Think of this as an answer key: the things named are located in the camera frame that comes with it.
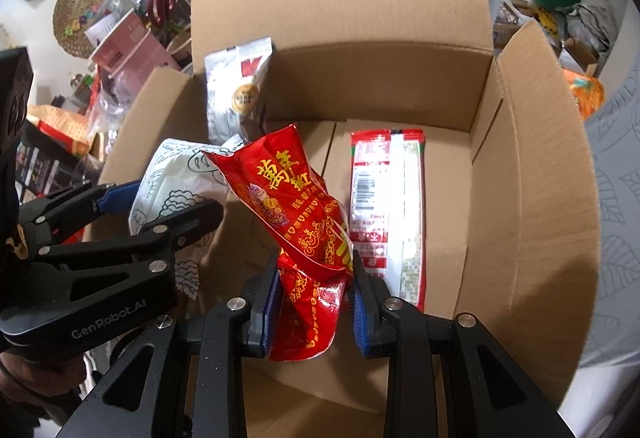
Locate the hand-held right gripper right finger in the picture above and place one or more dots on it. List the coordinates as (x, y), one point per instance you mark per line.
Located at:
(361, 313)

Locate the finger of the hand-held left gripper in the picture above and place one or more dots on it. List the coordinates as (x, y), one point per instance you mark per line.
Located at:
(117, 198)
(185, 218)

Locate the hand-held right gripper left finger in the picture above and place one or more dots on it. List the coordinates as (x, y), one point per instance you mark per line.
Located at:
(271, 313)

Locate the white snack bag line drawing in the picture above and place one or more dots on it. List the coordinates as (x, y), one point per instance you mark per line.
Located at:
(165, 188)

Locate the red snack bag yellow print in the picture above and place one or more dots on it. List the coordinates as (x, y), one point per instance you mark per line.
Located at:
(295, 218)

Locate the long red white packet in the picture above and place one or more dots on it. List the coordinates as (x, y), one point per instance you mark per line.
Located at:
(385, 218)

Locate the silver snack packet red label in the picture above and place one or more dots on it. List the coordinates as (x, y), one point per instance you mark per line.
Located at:
(235, 87)

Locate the cardboard box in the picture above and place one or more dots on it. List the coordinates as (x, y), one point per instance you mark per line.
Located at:
(400, 42)

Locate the person's left hand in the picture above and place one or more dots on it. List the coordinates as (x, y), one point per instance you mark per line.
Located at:
(30, 383)

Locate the black printed box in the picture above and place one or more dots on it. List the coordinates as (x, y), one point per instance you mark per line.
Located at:
(40, 162)

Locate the brown paper bag red print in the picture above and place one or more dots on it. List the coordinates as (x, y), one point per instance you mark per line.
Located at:
(60, 125)

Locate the pink flat box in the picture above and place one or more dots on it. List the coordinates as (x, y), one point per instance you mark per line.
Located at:
(130, 52)

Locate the round woven mat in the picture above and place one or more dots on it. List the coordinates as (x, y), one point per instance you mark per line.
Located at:
(75, 7)

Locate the chair with grey leaf cover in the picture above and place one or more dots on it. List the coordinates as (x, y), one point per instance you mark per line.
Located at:
(617, 178)

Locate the orange printed bag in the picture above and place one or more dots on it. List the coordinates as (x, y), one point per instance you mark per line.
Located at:
(587, 97)

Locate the grey cloth bundle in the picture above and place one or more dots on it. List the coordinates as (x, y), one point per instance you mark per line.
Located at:
(595, 7)

